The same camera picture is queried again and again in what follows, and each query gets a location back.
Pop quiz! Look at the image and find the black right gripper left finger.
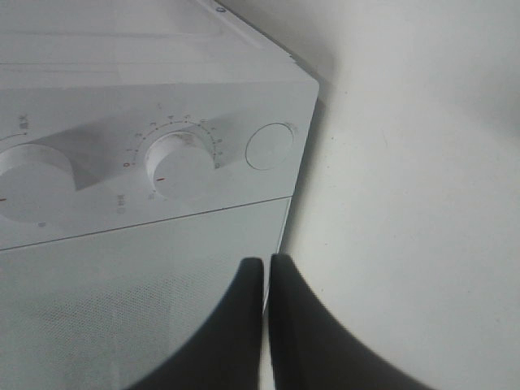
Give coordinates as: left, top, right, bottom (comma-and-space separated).
131, 258, 264, 389

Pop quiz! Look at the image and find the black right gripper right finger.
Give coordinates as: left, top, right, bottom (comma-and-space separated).
269, 253, 429, 389

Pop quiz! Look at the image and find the white microwave door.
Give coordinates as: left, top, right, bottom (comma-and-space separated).
1, 199, 290, 389

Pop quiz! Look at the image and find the round white door button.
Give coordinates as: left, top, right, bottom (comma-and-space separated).
245, 123, 294, 171

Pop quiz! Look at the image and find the white lower timer knob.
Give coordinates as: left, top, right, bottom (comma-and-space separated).
145, 131, 215, 200

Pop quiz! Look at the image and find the white upper power knob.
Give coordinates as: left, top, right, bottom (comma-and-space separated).
1, 144, 76, 223

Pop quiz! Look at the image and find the white microwave oven body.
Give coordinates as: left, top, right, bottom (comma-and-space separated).
1, 1, 319, 249

